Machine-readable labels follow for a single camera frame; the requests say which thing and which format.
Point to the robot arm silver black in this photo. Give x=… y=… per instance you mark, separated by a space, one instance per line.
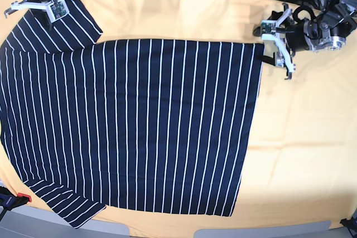
x=325 y=31

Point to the black clamp right corner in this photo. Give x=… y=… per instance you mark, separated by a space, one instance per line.
x=351 y=225

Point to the yellow table cloth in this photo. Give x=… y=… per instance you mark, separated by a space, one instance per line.
x=300 y=163

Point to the red black clamp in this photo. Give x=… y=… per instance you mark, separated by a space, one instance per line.
x=9 y=201

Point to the navy white striped T-shirt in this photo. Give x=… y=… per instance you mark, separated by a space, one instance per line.
x=149 y=125

